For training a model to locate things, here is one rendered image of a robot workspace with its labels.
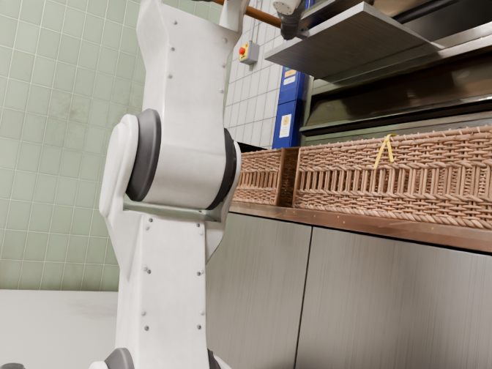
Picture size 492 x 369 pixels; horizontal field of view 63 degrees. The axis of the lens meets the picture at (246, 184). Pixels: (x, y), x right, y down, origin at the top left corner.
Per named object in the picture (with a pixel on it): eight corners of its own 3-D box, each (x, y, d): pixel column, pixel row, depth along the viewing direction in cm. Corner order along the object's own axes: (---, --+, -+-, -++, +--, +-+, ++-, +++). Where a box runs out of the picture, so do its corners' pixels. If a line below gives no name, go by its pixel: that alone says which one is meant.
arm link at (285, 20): (302, 42, 134) (303, 24, 122) (272, 39, 135) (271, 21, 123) (306, 4, 134) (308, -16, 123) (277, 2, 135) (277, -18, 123)
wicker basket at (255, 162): (299, 212, 175) (307, 149, 176) (406, 225, 125) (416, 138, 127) (195, 198, 152) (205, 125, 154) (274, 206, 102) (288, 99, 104)
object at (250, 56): (249, 65, 241) (251, 49, 242) (257, 61, 232) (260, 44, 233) (238, 61, 237) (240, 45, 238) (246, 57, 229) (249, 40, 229)
